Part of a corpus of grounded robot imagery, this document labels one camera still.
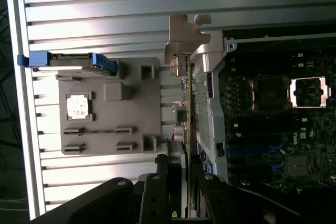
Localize CPU socket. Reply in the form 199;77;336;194
246;76;292;112

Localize grey parts rack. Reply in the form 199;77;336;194
56;56;161;155

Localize black expansion slot blue clip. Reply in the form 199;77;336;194
227;163;286;174

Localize green RAM stick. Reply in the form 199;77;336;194
64;129;132;133

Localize grey chipset heat sink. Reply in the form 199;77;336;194
287;154;310;177

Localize metal socket cover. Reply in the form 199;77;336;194
290;76;332;108

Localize silver CPU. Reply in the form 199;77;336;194
67;97;91;119

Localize blue disk carrier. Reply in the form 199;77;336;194
17;50;118;78

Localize open grey PC case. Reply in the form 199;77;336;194
191;30;336;190

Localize blue card retainer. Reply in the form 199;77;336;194
198;144;215;175

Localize long black expansion slot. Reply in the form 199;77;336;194
227;137;287;146

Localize green motherboard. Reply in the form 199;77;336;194
219;48;336;190

